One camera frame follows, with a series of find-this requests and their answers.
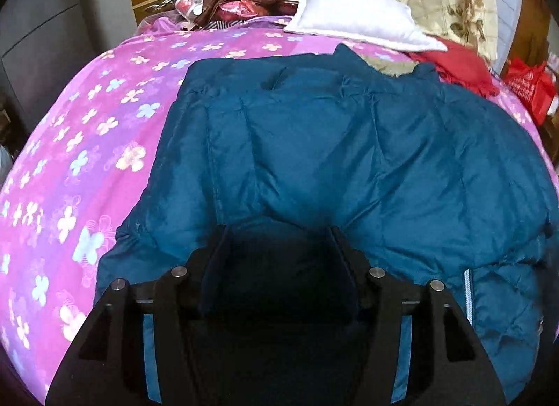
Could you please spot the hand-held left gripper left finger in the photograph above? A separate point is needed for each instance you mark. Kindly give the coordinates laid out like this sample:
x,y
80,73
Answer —
x,y
212,264

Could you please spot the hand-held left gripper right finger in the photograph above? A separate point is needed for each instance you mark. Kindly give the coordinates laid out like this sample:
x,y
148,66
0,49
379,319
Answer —
x,y
345,264

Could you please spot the blue padded jacket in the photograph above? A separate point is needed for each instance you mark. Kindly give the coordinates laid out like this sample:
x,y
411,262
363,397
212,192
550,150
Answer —
x,y
332,148

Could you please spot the pink floral bed sheet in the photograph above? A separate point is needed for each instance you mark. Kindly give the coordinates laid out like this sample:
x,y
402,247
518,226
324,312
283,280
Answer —
x,y
83,161

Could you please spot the red cloth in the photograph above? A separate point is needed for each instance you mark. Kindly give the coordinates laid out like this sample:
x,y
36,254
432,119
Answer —
x,y
458,65

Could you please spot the white pillow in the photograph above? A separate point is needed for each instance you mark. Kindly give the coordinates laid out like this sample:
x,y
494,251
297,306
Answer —
x,y
353,13

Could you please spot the red plastic bag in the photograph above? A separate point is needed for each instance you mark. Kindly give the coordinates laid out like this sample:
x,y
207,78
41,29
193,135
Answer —
x,y
530,83

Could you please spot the grey cabinet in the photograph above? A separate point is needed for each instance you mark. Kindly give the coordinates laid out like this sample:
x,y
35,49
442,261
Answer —
x,y
39,39

